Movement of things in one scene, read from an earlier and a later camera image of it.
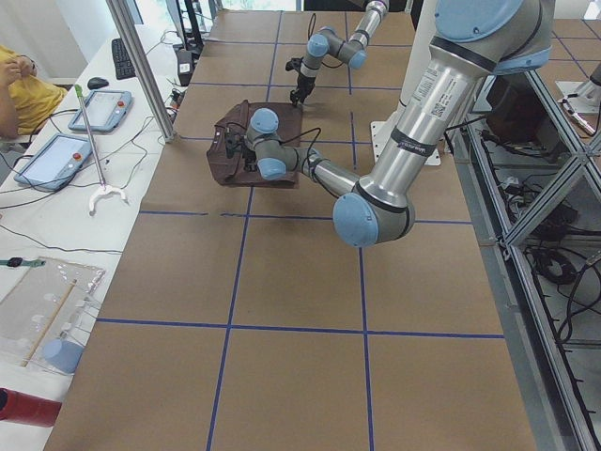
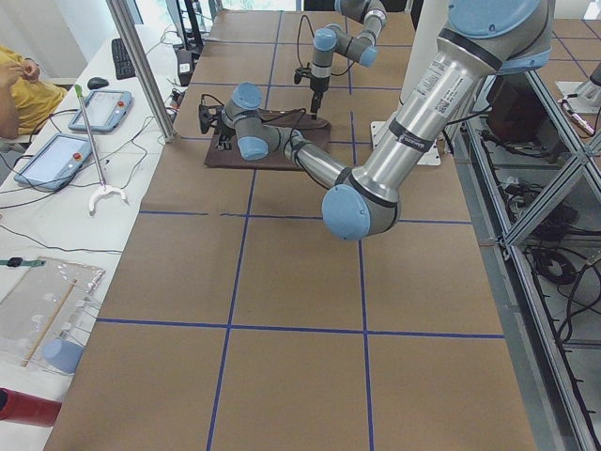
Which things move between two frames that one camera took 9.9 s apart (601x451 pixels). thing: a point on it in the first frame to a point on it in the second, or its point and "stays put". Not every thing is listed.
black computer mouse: x=96 y=83 stays put
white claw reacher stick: x=104 y=189 stays put
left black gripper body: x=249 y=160 to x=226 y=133
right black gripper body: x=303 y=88 to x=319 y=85
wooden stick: x=49 y=323 stays put
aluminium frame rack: x=532 y=181 stays put
